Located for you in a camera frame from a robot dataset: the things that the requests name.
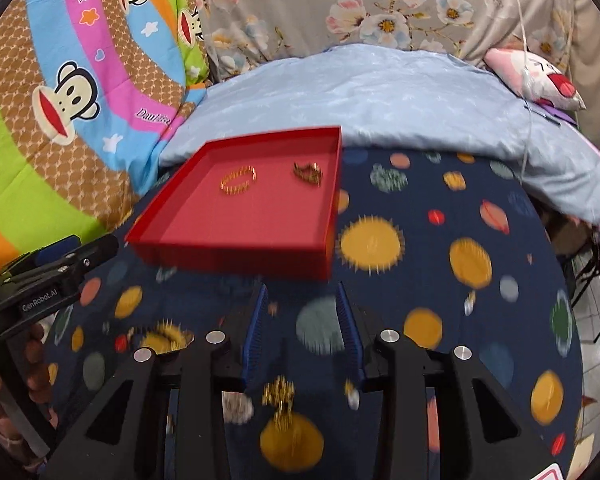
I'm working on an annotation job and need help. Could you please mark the thin gold charm chain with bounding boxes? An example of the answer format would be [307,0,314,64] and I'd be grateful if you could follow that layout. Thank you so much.
[260,376,297,428]

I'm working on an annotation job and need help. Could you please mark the gold chain cuff bangle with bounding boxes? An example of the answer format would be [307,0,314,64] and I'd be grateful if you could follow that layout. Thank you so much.
[219,166,257,195]

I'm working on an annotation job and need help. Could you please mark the gold chunky chain necklace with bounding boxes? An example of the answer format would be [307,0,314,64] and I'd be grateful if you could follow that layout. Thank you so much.
[292,160,324,188]

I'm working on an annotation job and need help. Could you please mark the red jewelry tray box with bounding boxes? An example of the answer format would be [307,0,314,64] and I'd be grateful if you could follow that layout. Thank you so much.
[125,126,341,281]

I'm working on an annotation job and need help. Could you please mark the left human hand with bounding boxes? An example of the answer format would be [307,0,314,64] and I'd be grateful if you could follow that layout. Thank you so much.
[0,323,58,471]

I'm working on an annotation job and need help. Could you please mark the navy planet print bedsheet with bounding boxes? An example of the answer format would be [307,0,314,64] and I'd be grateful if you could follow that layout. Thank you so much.
[46,148,582,479]

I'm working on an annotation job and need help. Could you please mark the light blue blanket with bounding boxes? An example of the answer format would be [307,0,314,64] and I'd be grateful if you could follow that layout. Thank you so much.
[159,44,600,224]

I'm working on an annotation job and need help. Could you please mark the colourful monkey cartoon quilt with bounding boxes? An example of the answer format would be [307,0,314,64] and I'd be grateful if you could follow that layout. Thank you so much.
[0,0,209,269]

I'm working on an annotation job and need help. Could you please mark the grey floral bedsheet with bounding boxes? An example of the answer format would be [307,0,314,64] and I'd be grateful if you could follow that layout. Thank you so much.
[196,0,574,80]

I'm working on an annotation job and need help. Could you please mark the pink cartoon pillow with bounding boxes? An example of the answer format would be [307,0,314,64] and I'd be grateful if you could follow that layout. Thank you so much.
[484,48,586,112]

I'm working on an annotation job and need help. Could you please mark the white hanging cable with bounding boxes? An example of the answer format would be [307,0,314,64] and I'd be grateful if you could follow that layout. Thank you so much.
[509,0,537,181]

